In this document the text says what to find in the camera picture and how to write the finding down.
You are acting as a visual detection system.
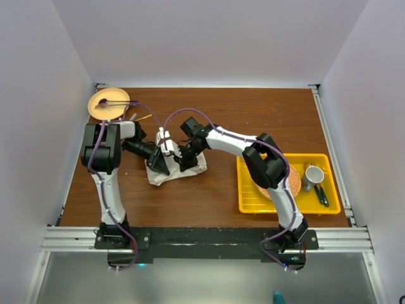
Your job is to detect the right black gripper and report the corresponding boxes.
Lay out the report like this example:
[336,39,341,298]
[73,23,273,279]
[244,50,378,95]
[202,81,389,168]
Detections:
[173,141,205,172]

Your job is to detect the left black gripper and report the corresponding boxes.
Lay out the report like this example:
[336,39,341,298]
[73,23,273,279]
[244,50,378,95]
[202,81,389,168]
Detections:
[123,139,170,175]

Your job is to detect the white cloth napkin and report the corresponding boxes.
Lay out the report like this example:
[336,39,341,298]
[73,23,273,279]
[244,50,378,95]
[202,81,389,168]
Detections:
[146,153,208,186]

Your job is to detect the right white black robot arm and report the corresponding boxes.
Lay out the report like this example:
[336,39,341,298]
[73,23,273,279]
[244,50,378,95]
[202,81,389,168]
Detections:
[176,117,308,249]

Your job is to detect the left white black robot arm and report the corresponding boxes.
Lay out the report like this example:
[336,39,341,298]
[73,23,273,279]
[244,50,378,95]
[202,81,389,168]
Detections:
[80,121,170,249]

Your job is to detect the gold spoon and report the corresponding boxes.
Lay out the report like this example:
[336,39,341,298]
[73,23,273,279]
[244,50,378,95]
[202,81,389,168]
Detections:
[135,114,153,122]

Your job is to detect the yellow plastic tray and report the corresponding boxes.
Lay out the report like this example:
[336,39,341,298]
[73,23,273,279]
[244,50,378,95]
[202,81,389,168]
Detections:
[236,153,341,215]

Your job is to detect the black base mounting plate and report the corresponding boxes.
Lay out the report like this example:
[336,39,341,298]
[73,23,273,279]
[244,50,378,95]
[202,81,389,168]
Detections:
[94,227,319,270]

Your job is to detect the purple spoon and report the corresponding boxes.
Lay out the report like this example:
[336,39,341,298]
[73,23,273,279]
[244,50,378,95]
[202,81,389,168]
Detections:
[94,99,137,109]

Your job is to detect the beige round plate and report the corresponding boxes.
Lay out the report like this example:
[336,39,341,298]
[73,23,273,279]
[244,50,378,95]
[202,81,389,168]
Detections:
[87,87,130,120]

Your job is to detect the woven wicker basket plate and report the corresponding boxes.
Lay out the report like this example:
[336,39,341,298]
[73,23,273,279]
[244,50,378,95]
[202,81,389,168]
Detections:
[256,165,301,200]

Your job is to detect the grey ceramic mug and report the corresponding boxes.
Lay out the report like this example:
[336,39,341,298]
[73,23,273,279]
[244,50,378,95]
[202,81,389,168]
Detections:
[302,165,325,192]

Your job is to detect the teal cloth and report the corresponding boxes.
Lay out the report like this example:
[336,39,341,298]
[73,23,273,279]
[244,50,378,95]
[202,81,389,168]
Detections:
[273,291,285,304]

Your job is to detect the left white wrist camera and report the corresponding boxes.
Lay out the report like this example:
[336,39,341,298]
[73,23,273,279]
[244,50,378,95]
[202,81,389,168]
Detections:
[155,127,175,156]

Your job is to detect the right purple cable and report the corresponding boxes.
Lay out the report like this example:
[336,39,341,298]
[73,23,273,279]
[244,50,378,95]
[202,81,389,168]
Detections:
[164,108,300,275]

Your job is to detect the purple cable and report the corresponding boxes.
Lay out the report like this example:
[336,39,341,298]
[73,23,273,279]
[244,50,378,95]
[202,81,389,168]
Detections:
[87,101,164,272]
[164,108,300,275]

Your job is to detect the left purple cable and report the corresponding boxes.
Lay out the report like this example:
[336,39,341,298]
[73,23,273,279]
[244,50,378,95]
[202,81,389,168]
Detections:
[87,101,164,272]

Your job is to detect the aluminium front rail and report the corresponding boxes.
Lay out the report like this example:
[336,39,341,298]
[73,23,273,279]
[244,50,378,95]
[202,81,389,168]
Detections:
[40,227,374,253]

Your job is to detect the aluminium rail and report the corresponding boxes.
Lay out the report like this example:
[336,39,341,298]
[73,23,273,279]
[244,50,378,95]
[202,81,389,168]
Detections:
[308,85,357,227]
[40,227,374,253]

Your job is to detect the green handled snips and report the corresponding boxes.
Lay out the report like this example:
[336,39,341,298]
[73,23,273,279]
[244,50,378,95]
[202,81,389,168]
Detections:
[314,185,329,207]

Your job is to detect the aluminium right side rail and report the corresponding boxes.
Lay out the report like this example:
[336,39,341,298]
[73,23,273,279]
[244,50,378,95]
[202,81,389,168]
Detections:
[308,85,357,227]

